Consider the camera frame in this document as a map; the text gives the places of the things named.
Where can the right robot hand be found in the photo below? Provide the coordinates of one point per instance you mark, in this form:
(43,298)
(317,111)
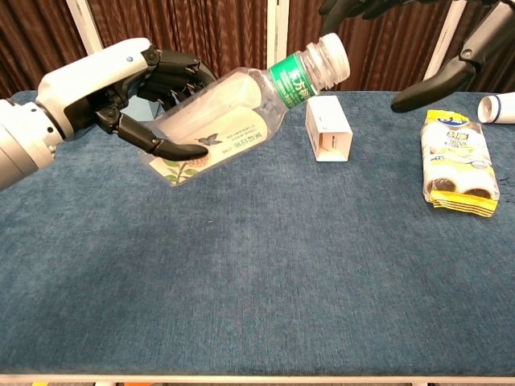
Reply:
(442,82)

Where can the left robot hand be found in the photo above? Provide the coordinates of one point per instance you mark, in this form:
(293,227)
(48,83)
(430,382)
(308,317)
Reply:
(92,76)

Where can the white bottle cap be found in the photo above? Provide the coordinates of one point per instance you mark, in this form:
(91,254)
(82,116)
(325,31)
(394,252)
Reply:
(337,54)

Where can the transparent plastic bottle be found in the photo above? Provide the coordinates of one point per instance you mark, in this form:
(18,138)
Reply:
(241,104)

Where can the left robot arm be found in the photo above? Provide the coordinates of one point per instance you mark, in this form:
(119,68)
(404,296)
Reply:
(20,140)

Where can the brown pleated curtain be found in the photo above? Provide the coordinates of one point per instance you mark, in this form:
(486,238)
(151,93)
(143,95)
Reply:
(32,40)
(374,52)
(201,28)
(497,74)

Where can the light blue block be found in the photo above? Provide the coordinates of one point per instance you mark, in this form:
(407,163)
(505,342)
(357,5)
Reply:
(141,109)

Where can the white paper cup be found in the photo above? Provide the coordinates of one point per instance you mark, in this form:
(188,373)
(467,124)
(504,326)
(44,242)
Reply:
(501,107)

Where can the yellow snack package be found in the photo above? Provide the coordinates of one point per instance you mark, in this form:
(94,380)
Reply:
(458,161)

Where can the white cardboard box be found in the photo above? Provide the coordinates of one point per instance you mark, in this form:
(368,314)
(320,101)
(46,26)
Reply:
(326,120)

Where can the blue table mat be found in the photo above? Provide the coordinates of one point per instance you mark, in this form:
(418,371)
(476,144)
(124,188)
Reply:
(257,261)

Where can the white frame post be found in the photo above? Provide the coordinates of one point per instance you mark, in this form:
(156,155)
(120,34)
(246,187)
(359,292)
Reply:
(440,44)
(277,28)
(82,24)

